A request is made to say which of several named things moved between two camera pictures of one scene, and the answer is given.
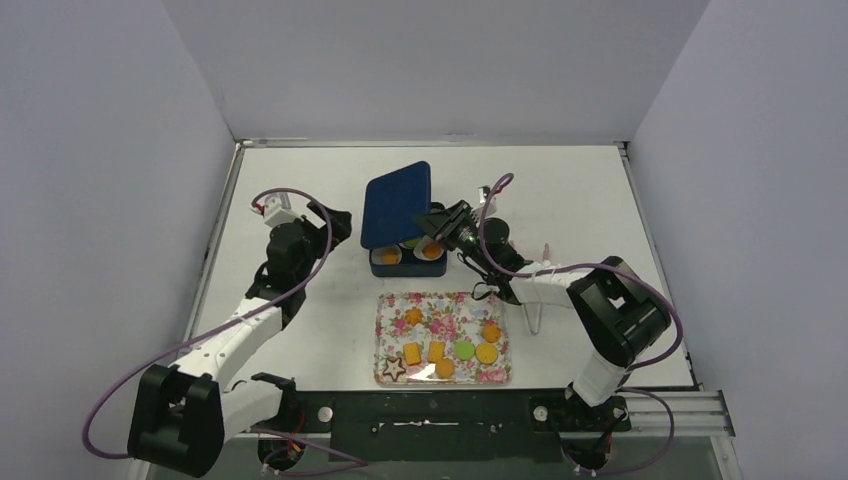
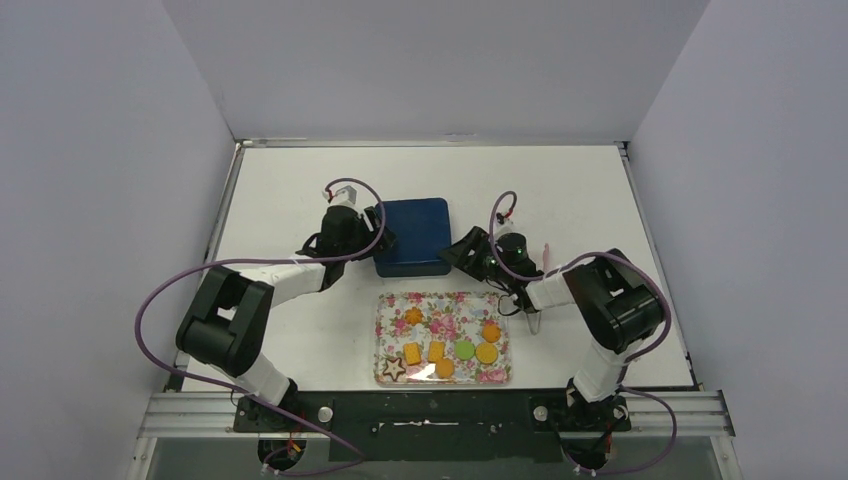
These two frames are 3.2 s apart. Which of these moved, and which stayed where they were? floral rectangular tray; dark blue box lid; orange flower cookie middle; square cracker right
Moved: dark blue box lid
Stayed: floral rectangular tray; square cracker right; orange flower cookie middle
